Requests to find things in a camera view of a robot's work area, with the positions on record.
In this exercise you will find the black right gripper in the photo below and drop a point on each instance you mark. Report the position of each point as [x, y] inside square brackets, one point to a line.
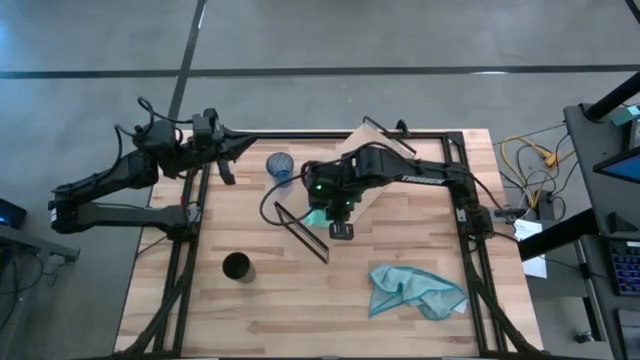
[330, 187]

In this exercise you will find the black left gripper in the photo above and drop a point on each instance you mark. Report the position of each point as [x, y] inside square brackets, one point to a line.
[215, 150]

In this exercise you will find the blue ribbed plastic cup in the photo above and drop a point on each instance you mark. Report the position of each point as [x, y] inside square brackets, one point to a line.
[280, 166]

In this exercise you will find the black cup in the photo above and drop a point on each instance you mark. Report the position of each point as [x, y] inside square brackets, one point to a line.
[237, 266]

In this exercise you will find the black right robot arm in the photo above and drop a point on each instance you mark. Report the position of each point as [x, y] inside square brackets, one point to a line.
[425, 177]

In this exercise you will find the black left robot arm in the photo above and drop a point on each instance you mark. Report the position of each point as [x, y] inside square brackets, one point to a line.
[100, 180]

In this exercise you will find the wooden shelf with black ends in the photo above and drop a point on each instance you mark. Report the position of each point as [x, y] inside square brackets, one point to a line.
[295, 210]

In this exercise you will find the teal microfibre cloth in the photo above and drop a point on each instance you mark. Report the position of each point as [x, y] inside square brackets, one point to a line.
[415, 292]

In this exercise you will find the white paper sheet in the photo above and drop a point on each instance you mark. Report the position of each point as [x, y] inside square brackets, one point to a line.
[529, 230]
[535, 266]

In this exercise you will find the grey side desk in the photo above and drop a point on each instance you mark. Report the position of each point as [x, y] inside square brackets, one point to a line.
[35, 244]

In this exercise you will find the black device with blue light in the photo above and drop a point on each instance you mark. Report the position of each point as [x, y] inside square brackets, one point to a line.
[10, 212]

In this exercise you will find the black cart bar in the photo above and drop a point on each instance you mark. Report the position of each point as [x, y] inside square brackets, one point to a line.
[555, 240]

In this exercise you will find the grey equipment cart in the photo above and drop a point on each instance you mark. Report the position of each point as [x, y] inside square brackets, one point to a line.
[585, 150]

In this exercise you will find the tablet screen with blue display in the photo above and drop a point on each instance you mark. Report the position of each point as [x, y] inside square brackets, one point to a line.
[622, 167]

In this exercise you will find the black pole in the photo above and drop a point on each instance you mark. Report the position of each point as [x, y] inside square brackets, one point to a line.
[612, 97]

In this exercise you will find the teal box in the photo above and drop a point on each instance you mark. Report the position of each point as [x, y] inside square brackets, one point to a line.
[625, 115]

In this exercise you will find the black keyboard with lit keys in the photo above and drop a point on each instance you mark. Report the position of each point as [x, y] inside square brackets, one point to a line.
[626, 267]

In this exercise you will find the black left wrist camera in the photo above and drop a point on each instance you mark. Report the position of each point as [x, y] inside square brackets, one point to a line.
[205, 125]

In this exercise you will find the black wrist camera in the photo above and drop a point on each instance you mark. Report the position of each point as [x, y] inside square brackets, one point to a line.
[342, 231]
[205, 125]

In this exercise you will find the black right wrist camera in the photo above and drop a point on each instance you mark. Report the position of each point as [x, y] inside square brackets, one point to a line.
[342, 231]

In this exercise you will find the black aluminium table frame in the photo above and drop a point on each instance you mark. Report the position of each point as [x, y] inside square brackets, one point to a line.
[470, 280]

